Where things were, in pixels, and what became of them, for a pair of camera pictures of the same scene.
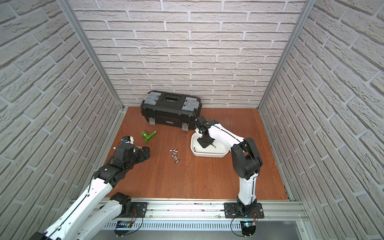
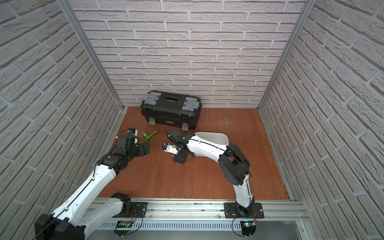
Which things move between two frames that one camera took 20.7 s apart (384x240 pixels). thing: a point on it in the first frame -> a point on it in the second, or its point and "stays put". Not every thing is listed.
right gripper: (203, 144) -> (180, 159)
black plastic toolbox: (173, 109) stays put
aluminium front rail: (209, 214) stays put
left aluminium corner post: (70, 12) stays put
